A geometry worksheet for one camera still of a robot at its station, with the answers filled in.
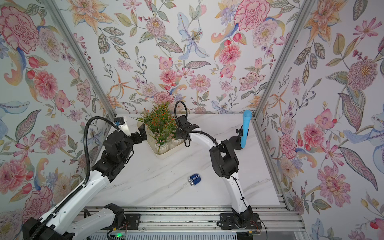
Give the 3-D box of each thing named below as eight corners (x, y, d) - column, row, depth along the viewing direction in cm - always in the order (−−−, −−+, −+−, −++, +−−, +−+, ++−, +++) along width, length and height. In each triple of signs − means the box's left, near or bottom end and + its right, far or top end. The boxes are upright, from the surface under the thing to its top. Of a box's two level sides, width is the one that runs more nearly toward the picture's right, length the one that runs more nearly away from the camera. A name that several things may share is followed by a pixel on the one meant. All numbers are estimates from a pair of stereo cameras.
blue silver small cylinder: (192, 188, 87) (192, 185, 84) (187, 180, 90) (187, 177, 87) (202, 182, 90) (202, 179, 87) (197, 174, 93) (197, 172, 90)
